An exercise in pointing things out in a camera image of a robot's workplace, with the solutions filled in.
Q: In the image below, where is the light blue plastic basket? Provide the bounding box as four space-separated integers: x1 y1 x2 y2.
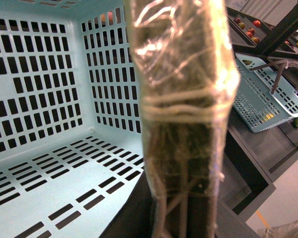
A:
0 0 144 238

